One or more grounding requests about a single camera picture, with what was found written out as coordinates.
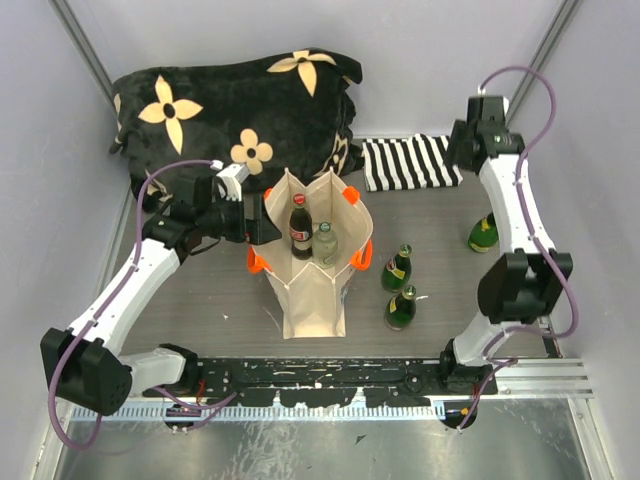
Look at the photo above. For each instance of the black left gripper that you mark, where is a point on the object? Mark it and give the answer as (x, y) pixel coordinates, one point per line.
(258, 231)

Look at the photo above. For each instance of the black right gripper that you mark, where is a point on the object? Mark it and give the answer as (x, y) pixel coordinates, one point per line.
(457, 135)

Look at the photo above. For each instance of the cola bottle red cap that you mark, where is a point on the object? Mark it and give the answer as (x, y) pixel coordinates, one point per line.
(301, 228)

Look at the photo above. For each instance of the clear glass bottle green cap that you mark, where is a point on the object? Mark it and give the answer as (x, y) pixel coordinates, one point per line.
(325, 245)

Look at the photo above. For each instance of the beige canvas bag orange handles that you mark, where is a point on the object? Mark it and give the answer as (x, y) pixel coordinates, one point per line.
(312, 299)

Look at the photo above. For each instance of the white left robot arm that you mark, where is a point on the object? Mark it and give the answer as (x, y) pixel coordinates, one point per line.
(84, 365)

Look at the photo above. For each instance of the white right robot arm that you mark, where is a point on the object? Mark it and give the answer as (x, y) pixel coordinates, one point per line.
(526, 281)

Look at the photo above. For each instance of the black white striped cloth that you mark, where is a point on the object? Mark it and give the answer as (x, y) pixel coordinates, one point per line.
(414, 162)

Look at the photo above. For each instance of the black blanket beige flowers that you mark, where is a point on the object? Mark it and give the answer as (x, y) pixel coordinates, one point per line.
(288, 112)

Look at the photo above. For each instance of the green bottle front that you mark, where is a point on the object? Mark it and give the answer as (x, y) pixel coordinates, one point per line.
(401, 309)

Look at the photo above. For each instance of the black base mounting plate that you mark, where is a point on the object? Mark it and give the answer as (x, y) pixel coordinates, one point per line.
(324, 382)

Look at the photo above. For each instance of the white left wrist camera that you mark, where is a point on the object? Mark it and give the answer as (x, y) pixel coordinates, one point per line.
(228, 179)

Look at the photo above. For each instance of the white slotted cable duct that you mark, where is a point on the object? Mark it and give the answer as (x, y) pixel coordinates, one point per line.
(151, 411)

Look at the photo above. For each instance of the aluminium frame rail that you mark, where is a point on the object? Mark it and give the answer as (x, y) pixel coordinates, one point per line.
(546, 377)

